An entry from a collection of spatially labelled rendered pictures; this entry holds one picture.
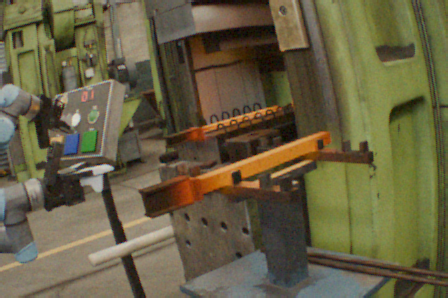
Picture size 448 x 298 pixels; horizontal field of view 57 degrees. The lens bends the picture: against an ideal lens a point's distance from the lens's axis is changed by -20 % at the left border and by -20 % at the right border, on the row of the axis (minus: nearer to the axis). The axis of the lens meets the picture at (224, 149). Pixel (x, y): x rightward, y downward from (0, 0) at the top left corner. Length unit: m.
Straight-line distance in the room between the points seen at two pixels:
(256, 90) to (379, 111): 0.70
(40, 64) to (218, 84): 4.64
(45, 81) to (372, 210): 5.20
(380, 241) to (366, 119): 0.32
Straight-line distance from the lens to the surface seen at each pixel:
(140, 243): 1.71
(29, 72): 6.14
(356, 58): 1.12
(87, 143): 1.68
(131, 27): 10.46
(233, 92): 1.69
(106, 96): 1.70
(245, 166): 0.85
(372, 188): 1.17
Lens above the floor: 1.19
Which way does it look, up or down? 10 degrees down
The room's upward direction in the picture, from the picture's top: 11 degrees counter-clockwise
